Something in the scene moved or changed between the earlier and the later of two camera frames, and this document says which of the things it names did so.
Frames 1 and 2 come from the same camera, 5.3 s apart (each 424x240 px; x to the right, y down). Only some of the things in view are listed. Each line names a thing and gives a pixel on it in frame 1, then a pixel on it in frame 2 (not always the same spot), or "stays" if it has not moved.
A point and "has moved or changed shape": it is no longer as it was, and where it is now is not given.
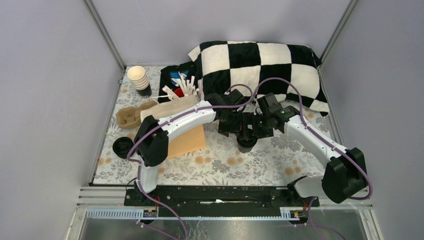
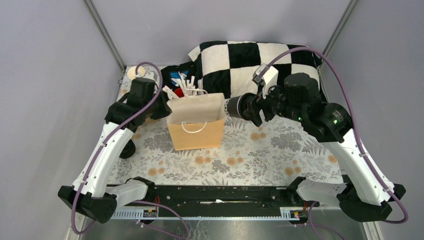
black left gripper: (235, 128) → (166, 110)
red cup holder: (179, 92) stays
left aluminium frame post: (102, 30) stays
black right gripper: (247, 118) → (253, 106)
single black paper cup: (246, 142) has moved or changed shape
